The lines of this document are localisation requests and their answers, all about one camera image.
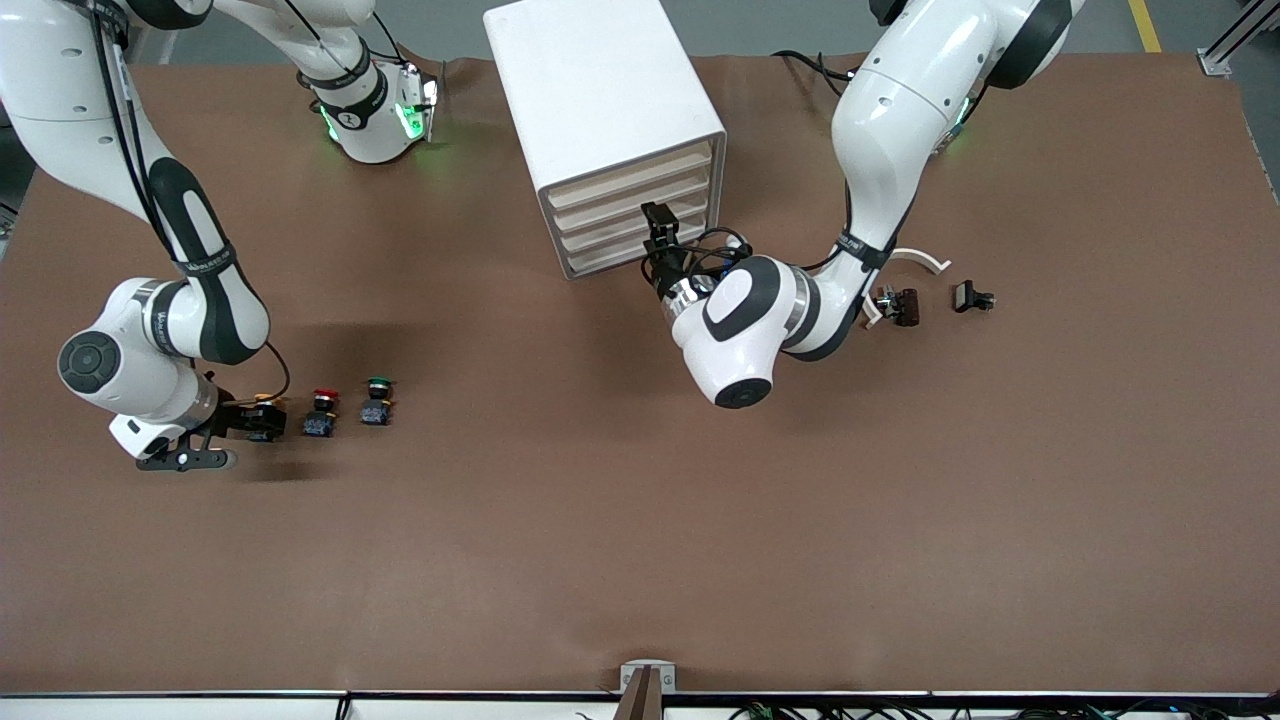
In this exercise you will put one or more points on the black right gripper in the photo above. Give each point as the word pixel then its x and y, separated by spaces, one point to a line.
pixel 237 417

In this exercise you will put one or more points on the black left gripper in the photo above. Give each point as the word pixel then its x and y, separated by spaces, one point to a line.
pixel 667 271

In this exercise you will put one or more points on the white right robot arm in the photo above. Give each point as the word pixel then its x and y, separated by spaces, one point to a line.
pixel 60 100

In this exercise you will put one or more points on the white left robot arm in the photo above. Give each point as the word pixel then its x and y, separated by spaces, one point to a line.
pixel 890 110

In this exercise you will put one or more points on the red push button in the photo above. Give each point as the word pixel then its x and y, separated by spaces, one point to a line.
pixel 320 418

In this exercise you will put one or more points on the green push button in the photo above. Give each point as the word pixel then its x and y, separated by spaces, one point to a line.
pixel 376 405

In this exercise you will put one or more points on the dark brown connector block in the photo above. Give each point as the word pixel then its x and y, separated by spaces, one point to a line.
pixel 903 306

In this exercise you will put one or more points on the white curved plastic part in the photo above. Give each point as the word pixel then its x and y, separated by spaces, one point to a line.
pixel 930 260

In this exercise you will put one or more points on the base panel with green light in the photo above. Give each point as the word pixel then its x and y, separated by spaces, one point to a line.
pixel 415 105

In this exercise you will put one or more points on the brown paper table cover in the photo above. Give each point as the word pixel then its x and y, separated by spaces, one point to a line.
pixel 640 500

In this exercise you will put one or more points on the small black clip part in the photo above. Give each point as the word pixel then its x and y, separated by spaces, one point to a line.
pixel 966 296

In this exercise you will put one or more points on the white table edge rail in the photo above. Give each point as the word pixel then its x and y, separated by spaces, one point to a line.
pixel 200 708

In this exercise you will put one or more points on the grey metal bracket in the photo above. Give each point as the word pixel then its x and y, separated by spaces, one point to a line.
pixel 666 676

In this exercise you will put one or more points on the brown post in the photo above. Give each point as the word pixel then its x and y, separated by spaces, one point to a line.
pixel 640 700

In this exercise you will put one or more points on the aluminium frame profile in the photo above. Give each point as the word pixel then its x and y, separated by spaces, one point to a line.
pixel 1235 40

